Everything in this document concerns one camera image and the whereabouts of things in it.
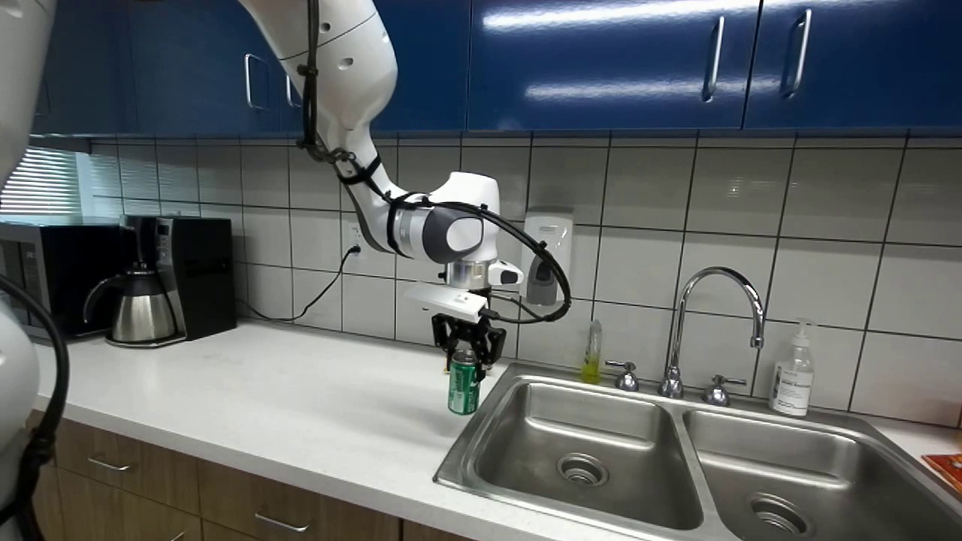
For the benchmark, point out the green dish soap bottle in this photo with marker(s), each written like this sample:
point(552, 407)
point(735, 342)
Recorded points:
point(589, 368)

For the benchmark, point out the black microwave oven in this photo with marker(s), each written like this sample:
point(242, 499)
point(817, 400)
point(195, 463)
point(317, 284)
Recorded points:
point(59, 264)

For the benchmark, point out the chrome kitchen faucet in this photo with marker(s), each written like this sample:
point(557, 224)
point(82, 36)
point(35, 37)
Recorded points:
point(706, 355)

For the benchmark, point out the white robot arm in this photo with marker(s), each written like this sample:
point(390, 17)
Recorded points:
point(344, 70)

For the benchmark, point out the blue upper cabinet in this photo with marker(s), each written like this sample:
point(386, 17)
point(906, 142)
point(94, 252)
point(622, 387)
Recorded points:
point(525, 68)

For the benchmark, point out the orange item on counter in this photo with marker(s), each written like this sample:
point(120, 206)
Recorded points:
point(948, 470)

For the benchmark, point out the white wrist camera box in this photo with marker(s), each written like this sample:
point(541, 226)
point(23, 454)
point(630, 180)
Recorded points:
point(451, 303)

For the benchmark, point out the window blinds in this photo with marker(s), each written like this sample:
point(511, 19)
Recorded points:
point(44, 184)

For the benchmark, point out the black coffee maker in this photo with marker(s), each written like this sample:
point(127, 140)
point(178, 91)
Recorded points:
point(193, 261)

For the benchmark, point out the white wall soap dispenser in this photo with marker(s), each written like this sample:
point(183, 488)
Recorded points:
point(557, 237)

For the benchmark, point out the green soda can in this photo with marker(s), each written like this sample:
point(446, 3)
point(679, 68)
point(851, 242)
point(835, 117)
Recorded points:
point(462, 381)

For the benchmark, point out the clear soap pump bottle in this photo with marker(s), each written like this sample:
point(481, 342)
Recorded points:
point(792, 381)

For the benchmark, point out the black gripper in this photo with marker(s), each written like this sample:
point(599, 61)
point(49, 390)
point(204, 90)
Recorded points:
point(481, 339)

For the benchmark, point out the steel coffee carafe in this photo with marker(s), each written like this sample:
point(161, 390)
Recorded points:
point(141, 313)

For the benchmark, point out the stainless steel double sink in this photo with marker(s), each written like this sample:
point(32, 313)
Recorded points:
point(650, 468)

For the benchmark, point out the wooden lower cabinet drawers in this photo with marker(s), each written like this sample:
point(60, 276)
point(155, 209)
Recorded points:
point(113, 488)

